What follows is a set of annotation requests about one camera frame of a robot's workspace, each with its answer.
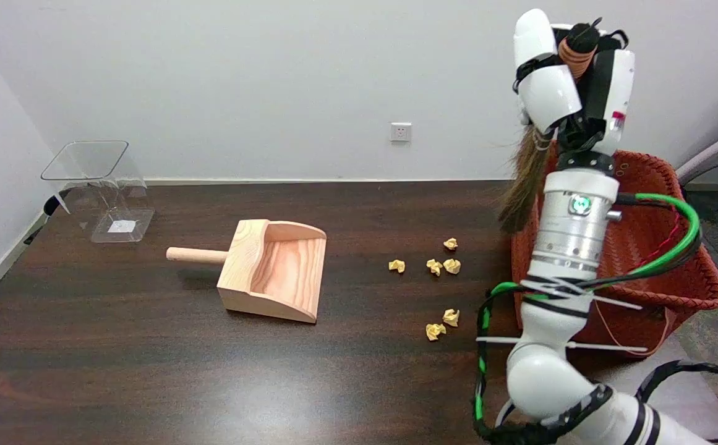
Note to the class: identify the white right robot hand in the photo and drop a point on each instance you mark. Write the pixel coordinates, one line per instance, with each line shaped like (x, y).
(550, 93)

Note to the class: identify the brown bristle hand broom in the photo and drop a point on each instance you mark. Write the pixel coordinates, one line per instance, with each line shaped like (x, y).
(525, 185)

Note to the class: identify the yellow paper ball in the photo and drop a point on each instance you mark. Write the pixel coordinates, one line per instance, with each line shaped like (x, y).
(452, 266)
(435, 332)
(397, 266)
(451, 243)
(451, 317)
(435, 267)

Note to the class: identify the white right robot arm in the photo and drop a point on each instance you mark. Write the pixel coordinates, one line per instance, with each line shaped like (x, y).
(572, 241)

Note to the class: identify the wooden dustpan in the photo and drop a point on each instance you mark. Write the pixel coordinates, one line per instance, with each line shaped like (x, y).
(272, 272)

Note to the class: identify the grey office chair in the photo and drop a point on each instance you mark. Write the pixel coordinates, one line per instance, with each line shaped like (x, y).
(714, 148)

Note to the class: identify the red woven basket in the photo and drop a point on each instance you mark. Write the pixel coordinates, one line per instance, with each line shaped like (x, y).
(649, 247)

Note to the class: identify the white zip tie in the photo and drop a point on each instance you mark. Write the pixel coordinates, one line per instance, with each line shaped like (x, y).
(618, 303)
(495, 340)

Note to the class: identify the grey mat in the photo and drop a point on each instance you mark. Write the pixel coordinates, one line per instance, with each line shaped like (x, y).
(696, 405)

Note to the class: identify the clear plastic container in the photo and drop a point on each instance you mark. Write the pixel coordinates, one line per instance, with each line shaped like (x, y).
(108, 191)

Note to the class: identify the white wall socket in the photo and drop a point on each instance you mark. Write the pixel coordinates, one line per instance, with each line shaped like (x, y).
(400, 131)

